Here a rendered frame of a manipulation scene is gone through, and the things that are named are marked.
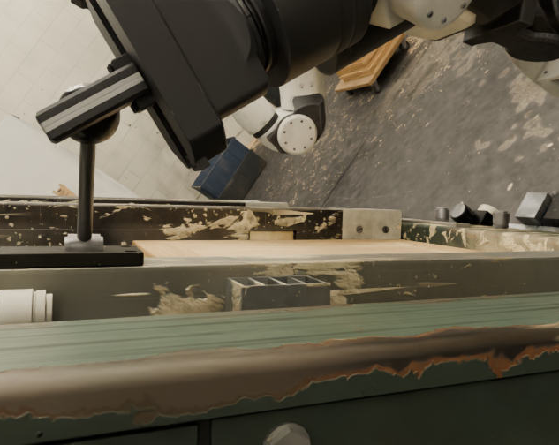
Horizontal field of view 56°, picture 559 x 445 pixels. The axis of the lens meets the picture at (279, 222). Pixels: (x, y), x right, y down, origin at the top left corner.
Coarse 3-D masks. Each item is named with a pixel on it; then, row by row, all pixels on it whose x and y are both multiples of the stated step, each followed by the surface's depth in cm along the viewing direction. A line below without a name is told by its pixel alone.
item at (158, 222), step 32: (0, 224) 71; (32, 224) 73; (64, 224) 74; (96, 224) 76; (128, 224) 78; (160, 224) 80; (192, 224) 81; (224, 224) 84; (256, 224) 86; (288, 224) 88; (320, 224) 90; (352, 224) 92; (384, 224) 95
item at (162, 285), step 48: (0, 288) 34; (48, 288) 35; (96, 288) 36; (144, 288) 37; (192, 288) 39; (336, 288) 44; (384, 288) 45; (432, 288) 47; (480, 288) 50; (528, 288) 52
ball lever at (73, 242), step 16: (64, 96) 31; (96, 128) 32; (112, 128) 33; (80, 144) 34; (80, 160) 34; (80, 176) 35; (80, 192) 35; (80, 208) 36; (80, 224) 36; (64, 240) 37; (80, 240) 37; (96, 240) 38
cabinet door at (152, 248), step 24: (144, 240) 78; (168, 240) 80; (192, 240) 81; (216, 240) 82; (240, 240) 84; (264, 240) 85; (288, 240) 86; (312, 240) 88; (336, 240) 89; (360, 240) 91; (384, 240) 93; (408, 240) 94
